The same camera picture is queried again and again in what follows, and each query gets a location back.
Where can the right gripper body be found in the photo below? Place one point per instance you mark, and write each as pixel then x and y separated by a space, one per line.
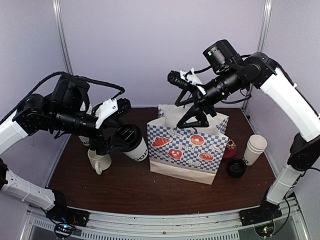
pixel 202 101

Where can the red floral plate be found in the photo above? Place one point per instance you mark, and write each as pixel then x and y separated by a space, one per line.
pixel 231 150

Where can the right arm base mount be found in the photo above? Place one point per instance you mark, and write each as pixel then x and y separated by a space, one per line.
pixel 257 215

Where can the blue checkered paper bag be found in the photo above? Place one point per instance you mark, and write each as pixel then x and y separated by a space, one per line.
pixel 192 154

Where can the stack of paper cups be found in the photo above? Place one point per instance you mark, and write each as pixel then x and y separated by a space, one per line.
pixel 256 145

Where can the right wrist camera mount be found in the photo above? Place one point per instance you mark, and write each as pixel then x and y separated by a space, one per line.
pixel 186 81

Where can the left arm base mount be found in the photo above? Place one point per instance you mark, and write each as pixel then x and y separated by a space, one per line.
pixel 72 216

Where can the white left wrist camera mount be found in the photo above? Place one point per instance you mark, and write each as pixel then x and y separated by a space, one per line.
pixel 111 108

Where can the cream ceramic mug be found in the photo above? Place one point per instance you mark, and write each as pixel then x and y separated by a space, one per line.
pixel 99 163

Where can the stack of black lids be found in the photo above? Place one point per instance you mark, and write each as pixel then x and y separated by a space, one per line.
pixel 236 168

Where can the paper cup holding straws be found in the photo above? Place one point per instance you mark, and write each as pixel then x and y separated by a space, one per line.
pixel 85 140

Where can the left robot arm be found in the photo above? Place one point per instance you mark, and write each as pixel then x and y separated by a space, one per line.
pixel 60 104

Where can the aluminium front rail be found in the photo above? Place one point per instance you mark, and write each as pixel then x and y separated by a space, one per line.
pixel 223 225

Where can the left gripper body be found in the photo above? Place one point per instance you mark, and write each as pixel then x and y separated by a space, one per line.
pixel 95 142

